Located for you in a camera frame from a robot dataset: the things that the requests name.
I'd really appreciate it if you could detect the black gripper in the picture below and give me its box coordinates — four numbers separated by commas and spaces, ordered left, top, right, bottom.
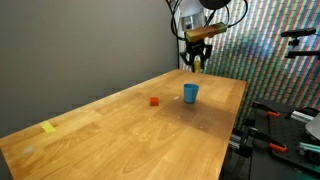
180, 39, 212, 71

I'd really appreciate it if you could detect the yellow block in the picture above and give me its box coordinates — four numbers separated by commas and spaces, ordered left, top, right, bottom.
194, 56, 201, 73

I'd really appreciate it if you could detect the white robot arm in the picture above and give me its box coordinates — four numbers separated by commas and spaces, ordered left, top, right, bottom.
180, 0, 231, 72

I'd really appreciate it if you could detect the blue plastic cup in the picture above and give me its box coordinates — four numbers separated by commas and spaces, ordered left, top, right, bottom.
184, 83, 199, 104

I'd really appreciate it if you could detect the red cube block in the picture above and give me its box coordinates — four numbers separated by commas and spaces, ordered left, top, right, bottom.
150, 97, 159, 106

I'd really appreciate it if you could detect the upper black orange clamp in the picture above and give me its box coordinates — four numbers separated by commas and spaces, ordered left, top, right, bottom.
252, 101, 280, 117

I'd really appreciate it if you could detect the black orange clamp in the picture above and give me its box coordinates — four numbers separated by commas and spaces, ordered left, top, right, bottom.
252, 101, 280, 117
248, 127, 287, 152

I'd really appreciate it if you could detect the lower black orange clamp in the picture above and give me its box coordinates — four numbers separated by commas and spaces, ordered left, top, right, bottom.
248, 127, 287, 152

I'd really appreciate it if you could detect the black perforated mounting board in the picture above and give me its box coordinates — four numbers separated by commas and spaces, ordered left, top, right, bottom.
249, 100, 320, 180

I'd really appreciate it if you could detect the aluminium extrusion bar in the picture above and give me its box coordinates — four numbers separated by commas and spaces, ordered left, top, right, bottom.
290, 111, 314, 123

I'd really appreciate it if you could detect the yellow tape strip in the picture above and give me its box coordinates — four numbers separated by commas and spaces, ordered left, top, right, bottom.
40, 121, 56, 133

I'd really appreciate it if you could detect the black cable on wall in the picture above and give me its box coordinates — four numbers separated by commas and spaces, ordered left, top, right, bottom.
165, 0, 186, 70

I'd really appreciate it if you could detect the black camera on stand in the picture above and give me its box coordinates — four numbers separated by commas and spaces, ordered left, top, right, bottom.
281, 28, 320, 60

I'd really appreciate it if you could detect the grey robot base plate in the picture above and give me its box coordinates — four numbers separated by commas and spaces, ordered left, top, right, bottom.
305, 113, 320, 140

